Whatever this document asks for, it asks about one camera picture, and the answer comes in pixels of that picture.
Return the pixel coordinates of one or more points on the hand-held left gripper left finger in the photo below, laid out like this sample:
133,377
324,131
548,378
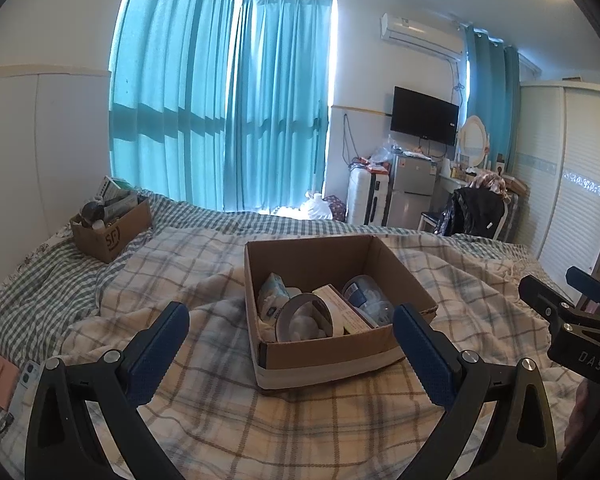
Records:
162,345

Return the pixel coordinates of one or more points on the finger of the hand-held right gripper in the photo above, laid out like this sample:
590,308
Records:
547,302
595,290

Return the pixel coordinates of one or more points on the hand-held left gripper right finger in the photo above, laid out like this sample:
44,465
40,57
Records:
422,355

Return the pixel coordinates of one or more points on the clear plastic container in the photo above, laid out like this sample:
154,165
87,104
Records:
370,300

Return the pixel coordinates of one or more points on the small printed product box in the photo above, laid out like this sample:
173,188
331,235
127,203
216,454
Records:
345,310

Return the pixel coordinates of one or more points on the large cardboard box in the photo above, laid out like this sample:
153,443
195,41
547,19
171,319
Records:
325,360

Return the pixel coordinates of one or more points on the wide tape roll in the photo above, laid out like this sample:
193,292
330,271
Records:
332,310

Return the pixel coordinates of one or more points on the white cloth bundle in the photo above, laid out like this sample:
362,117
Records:
307,327

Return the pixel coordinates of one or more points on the white blue tissue packet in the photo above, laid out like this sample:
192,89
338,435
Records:
272,295

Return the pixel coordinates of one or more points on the person's right hand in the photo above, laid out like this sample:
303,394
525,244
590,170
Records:
584,417

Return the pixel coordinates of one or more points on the plaid blanket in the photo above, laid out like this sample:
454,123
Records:
200,270

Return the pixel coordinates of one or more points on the white sliding wardrobe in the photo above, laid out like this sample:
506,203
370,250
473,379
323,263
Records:
570,190

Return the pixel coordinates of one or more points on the black jacket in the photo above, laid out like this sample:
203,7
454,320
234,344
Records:
475,212

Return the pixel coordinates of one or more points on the small cardboard box of clutter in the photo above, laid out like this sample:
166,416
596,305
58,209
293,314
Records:
112,235

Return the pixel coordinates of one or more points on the floral cloth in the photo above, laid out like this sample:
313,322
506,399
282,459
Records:
490,182

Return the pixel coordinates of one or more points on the white chair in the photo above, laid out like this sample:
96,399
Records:
429,220

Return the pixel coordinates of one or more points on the pale blue phone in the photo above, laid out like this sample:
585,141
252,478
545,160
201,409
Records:
25,385

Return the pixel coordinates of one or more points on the green white packet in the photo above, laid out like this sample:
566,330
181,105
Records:
114,187

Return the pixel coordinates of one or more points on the small silver fridge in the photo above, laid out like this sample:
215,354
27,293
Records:
412,190

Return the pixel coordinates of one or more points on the white suitcase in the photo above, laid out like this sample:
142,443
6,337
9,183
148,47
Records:
367,195

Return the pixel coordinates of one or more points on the dark floral bag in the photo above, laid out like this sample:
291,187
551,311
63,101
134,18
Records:
337,207

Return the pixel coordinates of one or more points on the oval white vanity mirror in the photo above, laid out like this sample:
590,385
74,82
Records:
472,139

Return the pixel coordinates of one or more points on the white plastic bag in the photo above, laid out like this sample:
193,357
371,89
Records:
316,207

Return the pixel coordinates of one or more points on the clear plastic bag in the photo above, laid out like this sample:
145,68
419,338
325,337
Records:
384,151

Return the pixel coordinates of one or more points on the narrow teal curtain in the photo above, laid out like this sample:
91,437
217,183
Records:
495,95

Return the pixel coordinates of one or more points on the wide teal curtain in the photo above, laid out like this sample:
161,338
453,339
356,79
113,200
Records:
170,85
280,100

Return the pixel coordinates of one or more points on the white air conditioner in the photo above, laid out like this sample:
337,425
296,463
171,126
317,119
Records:
420,32

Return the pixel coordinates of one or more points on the black wall television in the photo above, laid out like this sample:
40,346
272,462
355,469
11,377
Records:
424,115

